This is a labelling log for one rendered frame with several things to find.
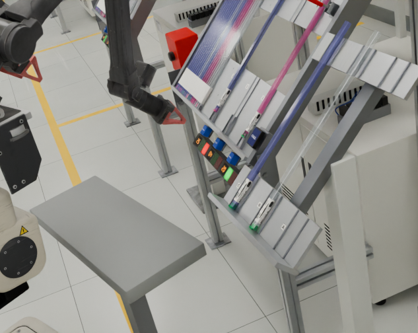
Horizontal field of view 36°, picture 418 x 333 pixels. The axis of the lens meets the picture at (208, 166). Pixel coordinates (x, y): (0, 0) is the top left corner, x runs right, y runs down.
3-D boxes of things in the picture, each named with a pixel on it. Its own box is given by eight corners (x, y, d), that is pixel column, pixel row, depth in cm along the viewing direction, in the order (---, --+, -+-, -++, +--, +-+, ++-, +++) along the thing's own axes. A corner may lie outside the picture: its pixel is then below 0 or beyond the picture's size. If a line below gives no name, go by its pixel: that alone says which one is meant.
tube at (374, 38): (256, 231, 144) (252, 230, 144) (253, 228, 146) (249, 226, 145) (382, 34, 138) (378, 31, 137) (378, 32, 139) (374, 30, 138)
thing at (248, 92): (257, 162, 175) (249, 158, 173) (181, 90, 231) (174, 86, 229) (295, 101, 171) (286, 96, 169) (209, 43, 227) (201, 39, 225)
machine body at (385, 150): (374, 318, 213) (356, 156, 183) (280, 219, 272) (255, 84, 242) (533, 246, 226) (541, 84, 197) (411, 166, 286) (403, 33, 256)
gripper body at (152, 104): (163, 96, 195) (142, 85, 192) (173, 106, 186) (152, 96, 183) (152, 114, 196) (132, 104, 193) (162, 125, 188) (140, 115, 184)
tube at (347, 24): (235, 210, 154) (230, 208, 153) (232, 207, 155) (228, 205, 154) (351, 24, 147) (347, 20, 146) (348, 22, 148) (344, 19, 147)
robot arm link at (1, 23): (-37, 51, 126) (-16, 59, 125) (-13, 6, 128) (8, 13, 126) (-10, 71, 135) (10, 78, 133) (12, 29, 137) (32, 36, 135)
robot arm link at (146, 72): (104, 87, 179) (131, 96, 177) (121, 49, 181) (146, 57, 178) (122, 100, 191) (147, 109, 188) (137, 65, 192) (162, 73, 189)
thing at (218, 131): (263, 170, 176) (242, 160, 172) (186, 96, 232) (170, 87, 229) (265, 166, 176) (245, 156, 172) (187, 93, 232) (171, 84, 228)
